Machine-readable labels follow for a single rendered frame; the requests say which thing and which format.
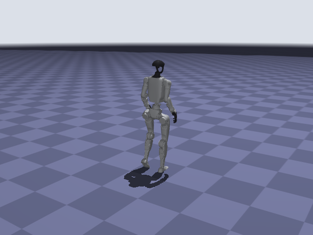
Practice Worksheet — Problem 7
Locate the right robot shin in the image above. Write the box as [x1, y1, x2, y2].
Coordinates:
[159, 141, 167, 168]

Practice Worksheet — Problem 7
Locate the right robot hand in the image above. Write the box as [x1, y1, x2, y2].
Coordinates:
[172, 112, 177, 123]

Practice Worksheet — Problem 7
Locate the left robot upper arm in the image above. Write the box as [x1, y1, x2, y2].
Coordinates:
[141, 77, 149, 98]

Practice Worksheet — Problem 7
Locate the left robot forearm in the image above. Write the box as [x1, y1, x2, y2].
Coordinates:
[141, 97, 150, 109]

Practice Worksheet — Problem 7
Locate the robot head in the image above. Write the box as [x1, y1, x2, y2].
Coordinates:
[152, 60, 165, 78]

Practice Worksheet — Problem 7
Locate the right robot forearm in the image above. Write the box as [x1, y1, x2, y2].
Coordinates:
[166, 97, 176, 114]

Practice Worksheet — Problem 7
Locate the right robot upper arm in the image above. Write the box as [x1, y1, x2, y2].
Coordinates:
[163, 79, 172, 103]

